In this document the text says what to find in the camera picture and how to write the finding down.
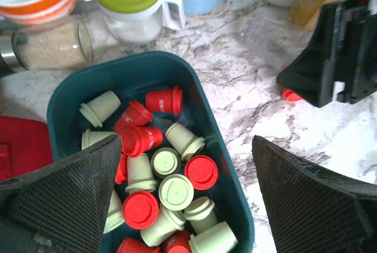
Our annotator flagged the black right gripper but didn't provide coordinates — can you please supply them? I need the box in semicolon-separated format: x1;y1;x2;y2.
276;0;376;108

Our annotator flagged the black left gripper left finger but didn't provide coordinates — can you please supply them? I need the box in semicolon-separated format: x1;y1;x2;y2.
1;135;121;252

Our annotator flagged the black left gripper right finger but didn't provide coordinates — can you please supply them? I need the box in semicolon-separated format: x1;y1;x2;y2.
252;136;376;252

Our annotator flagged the red capsule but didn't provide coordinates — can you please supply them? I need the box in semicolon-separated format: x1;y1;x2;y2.
282;89;302;102
145;86;183;116
162;230;191;253
184;155;219;190
120;126;163;157
113;100;153;134
115;153;127;185

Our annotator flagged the green capsule cluster top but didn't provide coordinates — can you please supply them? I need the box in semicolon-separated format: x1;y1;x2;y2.
150;147;182;178

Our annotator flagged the green capsule cluster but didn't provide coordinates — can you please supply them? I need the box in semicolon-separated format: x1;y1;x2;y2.
125;153;158;194
150;147;182;178
158;174;194;211
183;196;219;234
188;222;238;253

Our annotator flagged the teal storage basket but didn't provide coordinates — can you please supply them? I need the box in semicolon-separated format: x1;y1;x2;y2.
47;51;254;252

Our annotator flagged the red capsule bottom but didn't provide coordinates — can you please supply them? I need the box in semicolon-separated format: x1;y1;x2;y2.
115;153;127;185

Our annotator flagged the red capsule mid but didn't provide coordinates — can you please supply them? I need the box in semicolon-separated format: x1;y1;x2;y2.
122;190;159;230
117;238;161;253

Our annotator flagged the red cloth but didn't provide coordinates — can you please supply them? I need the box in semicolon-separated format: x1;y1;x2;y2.
1;116;54;181

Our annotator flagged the pepper grinder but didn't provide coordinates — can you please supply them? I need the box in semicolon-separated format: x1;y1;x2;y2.
1;18;94;77

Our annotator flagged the green lidded cup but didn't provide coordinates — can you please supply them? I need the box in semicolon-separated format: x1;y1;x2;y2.
96;0;186;45

